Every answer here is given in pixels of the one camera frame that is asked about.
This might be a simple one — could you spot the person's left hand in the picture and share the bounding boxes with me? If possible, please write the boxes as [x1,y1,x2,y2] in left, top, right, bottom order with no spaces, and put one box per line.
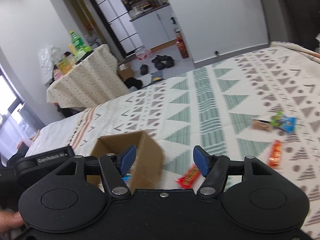
[0,211,24,233]

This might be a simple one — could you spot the patterned bed cover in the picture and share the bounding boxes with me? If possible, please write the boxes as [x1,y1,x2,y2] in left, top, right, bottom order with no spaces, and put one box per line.
[27,42,319,239]

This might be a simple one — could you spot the green soda bottle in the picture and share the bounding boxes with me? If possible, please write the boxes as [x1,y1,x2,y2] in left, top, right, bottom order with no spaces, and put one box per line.
[69,31,86,53]

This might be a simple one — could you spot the brown nut bar packet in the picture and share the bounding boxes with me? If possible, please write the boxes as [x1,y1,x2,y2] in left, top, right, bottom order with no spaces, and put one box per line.
[252,119,273,132]

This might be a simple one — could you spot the red bottle on floor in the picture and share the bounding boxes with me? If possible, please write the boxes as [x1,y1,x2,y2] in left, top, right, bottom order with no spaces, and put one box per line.
[176,37,189,59]

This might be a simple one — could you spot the pack of water bottles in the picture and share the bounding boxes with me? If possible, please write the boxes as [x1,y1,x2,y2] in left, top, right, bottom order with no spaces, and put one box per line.
[135,46,152,61]

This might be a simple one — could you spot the brown cardboard box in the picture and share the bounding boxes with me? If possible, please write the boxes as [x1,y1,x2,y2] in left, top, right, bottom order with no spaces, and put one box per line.
[90,131,164,192]

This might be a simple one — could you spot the yellow oil bottle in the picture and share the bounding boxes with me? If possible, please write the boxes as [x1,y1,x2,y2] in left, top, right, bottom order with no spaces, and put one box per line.
[56,55,73,75]

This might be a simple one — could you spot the green blue snack packet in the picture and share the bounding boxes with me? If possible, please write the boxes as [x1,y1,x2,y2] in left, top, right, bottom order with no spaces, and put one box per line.
[271,111,283,127]

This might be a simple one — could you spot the glass panel door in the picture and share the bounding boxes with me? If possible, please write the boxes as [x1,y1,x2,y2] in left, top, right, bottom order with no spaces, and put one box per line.
[89,0,143,58]

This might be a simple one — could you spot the white cabinet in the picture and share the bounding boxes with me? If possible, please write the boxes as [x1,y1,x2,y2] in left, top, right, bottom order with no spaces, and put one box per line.
[130,4,176,49]

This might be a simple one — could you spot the small cardboard box on floor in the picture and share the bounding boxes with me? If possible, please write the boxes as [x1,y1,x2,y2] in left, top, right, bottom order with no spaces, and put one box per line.
[117,63,135,81]

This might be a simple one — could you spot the red candy bar packet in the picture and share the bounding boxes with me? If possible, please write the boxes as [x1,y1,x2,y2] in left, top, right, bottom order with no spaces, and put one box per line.
[176,164,200,189]

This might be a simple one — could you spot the orange snack packet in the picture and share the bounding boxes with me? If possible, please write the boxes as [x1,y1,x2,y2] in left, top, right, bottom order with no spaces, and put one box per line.
[268,140,283,168]

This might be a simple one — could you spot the table with dotted cloth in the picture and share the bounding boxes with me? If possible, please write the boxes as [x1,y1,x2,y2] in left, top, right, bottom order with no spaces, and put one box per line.
[47,44,130,108]

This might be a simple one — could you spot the black shoe pair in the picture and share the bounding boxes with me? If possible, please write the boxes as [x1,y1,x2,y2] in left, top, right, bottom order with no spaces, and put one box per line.
[151,55,175,70]

